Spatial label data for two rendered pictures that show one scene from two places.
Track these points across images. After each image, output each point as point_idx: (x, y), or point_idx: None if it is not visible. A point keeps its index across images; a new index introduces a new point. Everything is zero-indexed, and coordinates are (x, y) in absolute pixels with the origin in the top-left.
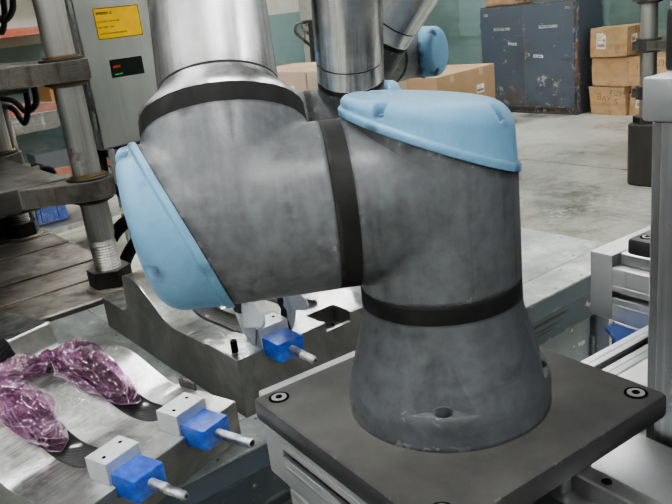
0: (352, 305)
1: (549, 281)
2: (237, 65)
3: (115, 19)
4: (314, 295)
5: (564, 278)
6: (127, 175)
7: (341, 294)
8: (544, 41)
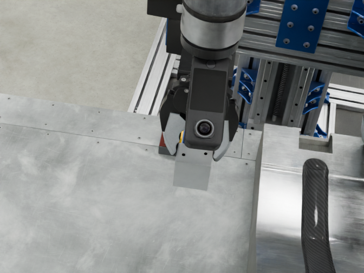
0: (288, 134)
1: (37, 114)
2: None
3: None
4: (291, 179)
5: (24, 106)
6: None
7: (275, 155)
8: None
